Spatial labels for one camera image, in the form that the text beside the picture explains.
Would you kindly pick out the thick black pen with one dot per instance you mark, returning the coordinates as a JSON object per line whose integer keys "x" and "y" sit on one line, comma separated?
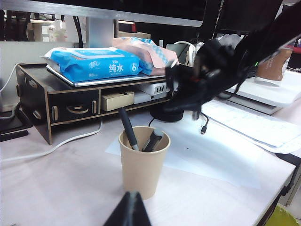
{"x": 152, "y": 141}

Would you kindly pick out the blue wet wipes pack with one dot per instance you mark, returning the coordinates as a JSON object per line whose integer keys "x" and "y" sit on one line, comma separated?
{"x": 94, "y": 66}

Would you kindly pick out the beige cardboard box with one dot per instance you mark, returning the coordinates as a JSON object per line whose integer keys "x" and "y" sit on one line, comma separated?
{"x": 117, "y": 101}

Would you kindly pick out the white rounded object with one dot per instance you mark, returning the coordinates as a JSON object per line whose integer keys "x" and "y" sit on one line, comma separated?
{"x": 192, "y": 50}

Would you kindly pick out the silver laptop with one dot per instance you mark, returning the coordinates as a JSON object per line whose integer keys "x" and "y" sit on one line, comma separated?
{"x": 105, "y": 82}

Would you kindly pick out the black flat monitor base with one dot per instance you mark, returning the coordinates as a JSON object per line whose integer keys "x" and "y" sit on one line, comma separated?
{"x": 11, "y": 122}

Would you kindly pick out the yellow object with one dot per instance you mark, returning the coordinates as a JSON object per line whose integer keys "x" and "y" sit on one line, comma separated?
{"x": 287, "y": 216}

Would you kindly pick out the white paper sheet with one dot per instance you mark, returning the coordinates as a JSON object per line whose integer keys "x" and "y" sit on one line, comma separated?
{"x": 200, "y": 160}

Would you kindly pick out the beige paper cup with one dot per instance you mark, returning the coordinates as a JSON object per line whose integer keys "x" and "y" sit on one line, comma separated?
{"x": 141, "y": 169}

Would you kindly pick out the black round disc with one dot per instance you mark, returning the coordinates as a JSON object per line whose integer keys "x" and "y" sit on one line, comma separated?
{"x": 164, "y": 116}

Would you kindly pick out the large silver-chin computer monitor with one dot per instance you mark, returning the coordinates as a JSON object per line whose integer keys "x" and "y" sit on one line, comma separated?
{"x": 141, "y": 16}

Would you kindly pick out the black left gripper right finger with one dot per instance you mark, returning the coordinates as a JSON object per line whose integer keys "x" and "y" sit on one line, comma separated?
{"x": 141, "y": 214}

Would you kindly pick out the black computer monitor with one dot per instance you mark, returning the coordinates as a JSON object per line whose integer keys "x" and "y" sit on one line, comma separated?
{"x": 235, "y": 14}

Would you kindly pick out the white flat device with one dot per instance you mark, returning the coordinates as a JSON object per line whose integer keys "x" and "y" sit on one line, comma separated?
{"x": 270, "y": 94}

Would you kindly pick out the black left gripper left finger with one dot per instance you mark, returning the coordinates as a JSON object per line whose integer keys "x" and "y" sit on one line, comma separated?
{"x": 122, "y": 214}

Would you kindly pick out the silver metal stand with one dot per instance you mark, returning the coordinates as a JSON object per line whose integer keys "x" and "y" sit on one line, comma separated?
{"x": 178, "y": 53}

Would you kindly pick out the flat white box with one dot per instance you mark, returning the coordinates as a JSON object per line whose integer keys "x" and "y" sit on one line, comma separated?
{"x": 141, "y": 99}

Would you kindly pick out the pink tissue pack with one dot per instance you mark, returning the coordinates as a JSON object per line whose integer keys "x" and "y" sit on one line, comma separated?
{"x": 162, "y": 61}

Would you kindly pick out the white plastic bag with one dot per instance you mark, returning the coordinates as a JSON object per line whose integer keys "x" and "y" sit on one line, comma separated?
{"x": 56, "y": 30}

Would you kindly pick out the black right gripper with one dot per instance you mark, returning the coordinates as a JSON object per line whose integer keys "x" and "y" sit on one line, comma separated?
{"x": 216, "y": 61}

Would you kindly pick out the black wooden desk organizer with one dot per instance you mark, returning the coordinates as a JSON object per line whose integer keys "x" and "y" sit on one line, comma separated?
{"x": 70, "y": 99}

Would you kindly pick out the white multiport USB charger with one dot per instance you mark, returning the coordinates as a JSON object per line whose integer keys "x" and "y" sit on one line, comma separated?
{"x": 152, "y": 88}

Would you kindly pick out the printed paper sheets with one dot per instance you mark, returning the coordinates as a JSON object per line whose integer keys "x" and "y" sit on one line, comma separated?
{"x": 247, "y": 127}

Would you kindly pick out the thin dark grey pen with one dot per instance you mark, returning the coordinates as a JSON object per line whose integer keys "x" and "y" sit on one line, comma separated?
{"x": 128, "y": 128}

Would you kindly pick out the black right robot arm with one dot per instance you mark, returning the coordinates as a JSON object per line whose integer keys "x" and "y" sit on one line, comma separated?
{"x": 270, "y": 40}

